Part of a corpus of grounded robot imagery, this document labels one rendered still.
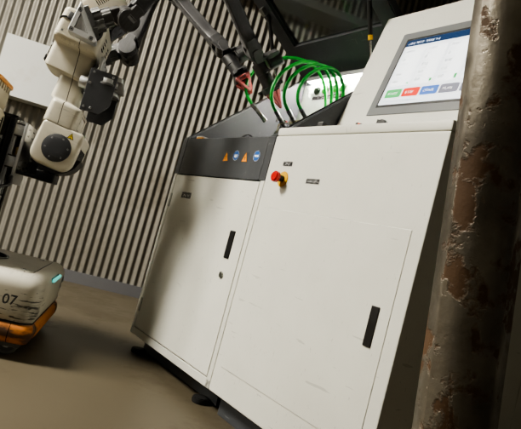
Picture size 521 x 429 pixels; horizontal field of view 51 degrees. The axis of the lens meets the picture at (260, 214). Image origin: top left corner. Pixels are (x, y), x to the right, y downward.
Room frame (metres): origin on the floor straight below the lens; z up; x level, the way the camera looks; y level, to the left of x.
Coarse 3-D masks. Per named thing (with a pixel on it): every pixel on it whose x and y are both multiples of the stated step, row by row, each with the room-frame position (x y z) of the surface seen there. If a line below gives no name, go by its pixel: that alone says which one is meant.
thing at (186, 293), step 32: (192, 192) 2.23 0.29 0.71; (224, 192) 2.03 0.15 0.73; (256, 192) 1.86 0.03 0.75; (192, 224) 2.17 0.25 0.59; (224, 224) 1.98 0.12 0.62; (160, 256) 2.34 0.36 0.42; (192, 256) 2.12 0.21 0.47; (224, 256) 1.93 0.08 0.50; (160, 288) 2.27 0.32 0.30; (192, 288) 2.06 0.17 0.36; (224, 288) 1.89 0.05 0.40; (160, 320) 2.21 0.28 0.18; (192, 320) 2.01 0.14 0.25; (192, 352) 1.96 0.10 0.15
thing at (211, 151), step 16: (192, 144) 2.33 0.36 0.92; (208, 144) 2.22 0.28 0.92; (224, 144) 2.11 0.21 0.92; (240, 144) 2.02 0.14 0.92; (256, 144) 1.93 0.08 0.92; (192, 160) 2.30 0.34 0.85; (208, 160) 2.19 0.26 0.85; (240, 160) 1.99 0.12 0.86; (208, 176) 2.19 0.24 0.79; (224, 176) 2.06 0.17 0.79; (240, 176) 1.97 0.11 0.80; (256, 176) 1.88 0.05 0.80
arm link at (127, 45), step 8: (152, 8) 2.38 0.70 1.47; (144, 16) 2.35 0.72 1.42; (144, 24) 2.34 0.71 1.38; (136, 32) 2.32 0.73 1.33; (144, 32) 2.36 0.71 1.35; (120, 40) 2.28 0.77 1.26; (128, 40) 2.28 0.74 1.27; (136, 40) 2.31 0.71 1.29; (120, 48) 2.27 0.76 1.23; (128, 48) 2.27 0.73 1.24; (136, 48) 2.29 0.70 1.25; (128, 56) 2.29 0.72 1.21; (136, 64) 2.37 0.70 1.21
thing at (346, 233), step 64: (384, 64) 1.93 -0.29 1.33; (320, 192) 1.59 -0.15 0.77; (384, 192) 1.39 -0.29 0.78; (256, 256) 1.78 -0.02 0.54; (320, 256) 1.53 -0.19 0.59; (384, 256) 1.35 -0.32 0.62; (256, 320) 1.70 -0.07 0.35; (320, 320) 1.48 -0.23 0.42; (384, 320) 1.31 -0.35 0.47; (512, 320) 1.53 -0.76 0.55; (256, 384) 1.64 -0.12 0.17; (320, 384) 1.43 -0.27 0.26; (384, 384) 1.27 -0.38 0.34; (512, 384) 1.57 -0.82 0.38
